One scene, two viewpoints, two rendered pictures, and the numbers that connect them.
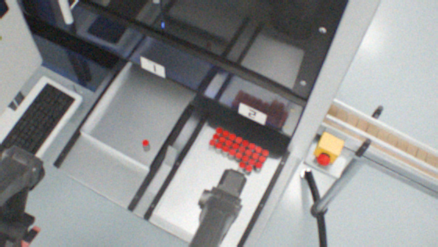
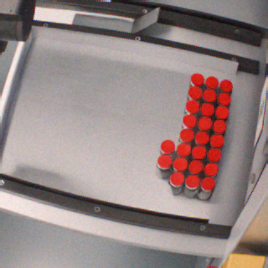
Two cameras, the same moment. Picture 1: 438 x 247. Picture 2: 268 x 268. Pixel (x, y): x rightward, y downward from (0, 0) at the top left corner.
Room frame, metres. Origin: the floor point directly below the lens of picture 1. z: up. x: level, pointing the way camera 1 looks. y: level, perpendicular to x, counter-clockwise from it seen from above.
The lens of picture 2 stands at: (0.43, -0.49, 1.93)
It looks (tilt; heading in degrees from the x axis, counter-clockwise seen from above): 65 degrees down; 77
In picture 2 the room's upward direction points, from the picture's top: 3 degrees clockwise
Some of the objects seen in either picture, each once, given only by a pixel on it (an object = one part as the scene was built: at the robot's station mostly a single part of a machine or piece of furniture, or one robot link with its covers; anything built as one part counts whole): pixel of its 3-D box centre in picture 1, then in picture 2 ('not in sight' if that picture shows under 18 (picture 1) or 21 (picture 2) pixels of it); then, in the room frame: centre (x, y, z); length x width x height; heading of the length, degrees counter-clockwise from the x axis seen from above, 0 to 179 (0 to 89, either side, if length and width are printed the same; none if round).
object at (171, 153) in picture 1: (162, 170); (114, 17); (0.52, 0.15, 0.91); 0.14 x 0.03 x 0.06; 159
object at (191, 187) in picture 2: (238, 150); (202, 136); (0.61, -0.07, 0.90); 0.18 x 0.02 x 0.05; 68
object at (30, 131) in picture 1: (28, 133); not in sight; (0.63, 0.65, 0.82); 0.40 x 0.14 x 0.02; 157
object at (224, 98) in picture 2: (241, 144); (216, 139); (0.63, -0.08, 0.90); 0.18 x 0.02 x 0.05; 68
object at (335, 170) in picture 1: (328, 153); not in sight; (0.65, -0.37, 0.87); 0.14 x 0.13 x 0.02; 158
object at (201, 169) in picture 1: (218, 187); (110, 121); (0.49, -0.02, 0.90); 0.34 x 0.26 x 0.04; 158
